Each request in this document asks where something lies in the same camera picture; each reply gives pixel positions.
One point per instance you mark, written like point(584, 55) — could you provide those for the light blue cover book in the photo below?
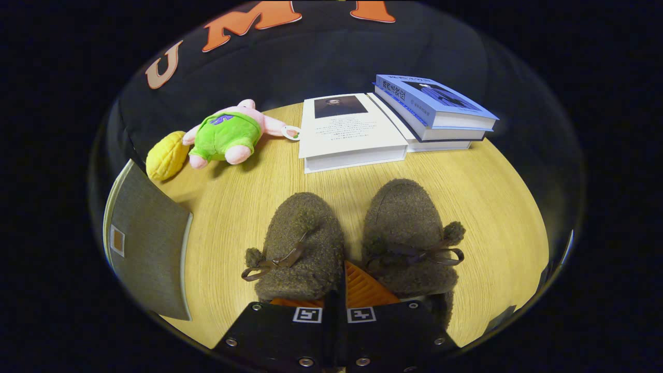
point(424, 98)

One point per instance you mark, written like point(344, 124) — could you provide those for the pink plush toy green shorts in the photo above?
point(228, 134)

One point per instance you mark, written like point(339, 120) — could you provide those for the beige fabric storage box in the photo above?
point(150, 243)

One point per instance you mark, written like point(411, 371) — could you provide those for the yellow bumpy plush toy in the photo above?
point(164, 155)

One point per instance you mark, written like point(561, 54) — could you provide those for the plain white cover book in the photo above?
point(440, 146)

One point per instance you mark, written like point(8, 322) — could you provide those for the dark blue cover book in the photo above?
point(450, 134)

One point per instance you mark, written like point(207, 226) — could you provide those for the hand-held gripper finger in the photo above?
point(330, 336)
point(343, 336)

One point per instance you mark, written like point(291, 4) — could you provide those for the dark grey object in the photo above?
point(500, 318)

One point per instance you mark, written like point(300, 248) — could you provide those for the brown fuzzy shoe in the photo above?
point(300, 233)
point(404, 223)

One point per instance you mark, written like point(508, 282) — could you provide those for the white book with portrait cover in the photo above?
point(347, 129)

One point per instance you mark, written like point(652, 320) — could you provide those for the black backdrop cloth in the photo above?
point(331, 57)

